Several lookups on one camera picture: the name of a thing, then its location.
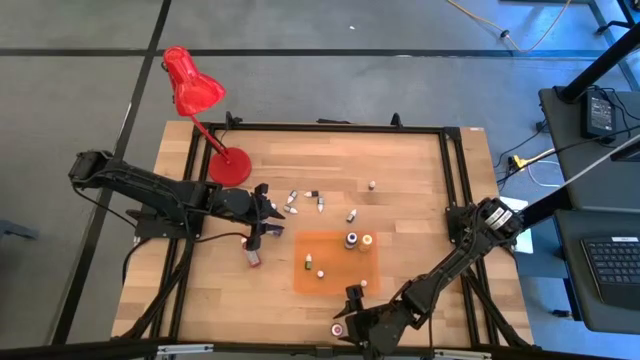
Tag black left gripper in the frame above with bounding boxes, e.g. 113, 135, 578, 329
214, 182, 287, 252

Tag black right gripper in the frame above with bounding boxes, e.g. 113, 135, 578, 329
333, 284, 417, 356

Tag large orange-cap colouring bottle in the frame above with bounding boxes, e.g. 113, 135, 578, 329
241, 237, 263, 269

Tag orange translucent plastic tray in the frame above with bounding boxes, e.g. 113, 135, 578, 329
292, 230, 380, 296

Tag red desk lamp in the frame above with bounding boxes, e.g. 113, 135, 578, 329
162, 45, 254, 189

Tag white paper sheet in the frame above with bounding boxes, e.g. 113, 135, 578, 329
499, 195, 535, 255

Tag dark grey laptop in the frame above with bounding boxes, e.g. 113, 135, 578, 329
553, 208, 640, 335

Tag short black stand pole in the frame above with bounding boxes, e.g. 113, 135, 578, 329
514, 187, 574, 232

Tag black horizontal beam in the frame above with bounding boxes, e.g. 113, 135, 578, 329
0, 338, 640, 360

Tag grey floor object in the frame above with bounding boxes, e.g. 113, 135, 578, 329
0, 219, 40, 241

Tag dark grey side table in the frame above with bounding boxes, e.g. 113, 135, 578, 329
538, 87, 640, 211

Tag black power adapter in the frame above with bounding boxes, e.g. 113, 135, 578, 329
579, 89, 617, 145

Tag black diagonal stand pole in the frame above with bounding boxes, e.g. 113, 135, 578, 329
556, 22, 640, 104

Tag black stand legs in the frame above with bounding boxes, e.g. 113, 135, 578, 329
589, 0, 640, 36

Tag silver metal bracket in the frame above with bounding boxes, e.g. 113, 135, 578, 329
432, 348, 492, 360
157, 343, 215, 357

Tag black aluminium table frame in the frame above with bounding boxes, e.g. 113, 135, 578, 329
113, 112, 534, 351

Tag white cable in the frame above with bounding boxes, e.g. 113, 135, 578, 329
527, 133, 640, 189

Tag yellow extension cord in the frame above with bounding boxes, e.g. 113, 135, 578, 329
446, 0, 573, 54

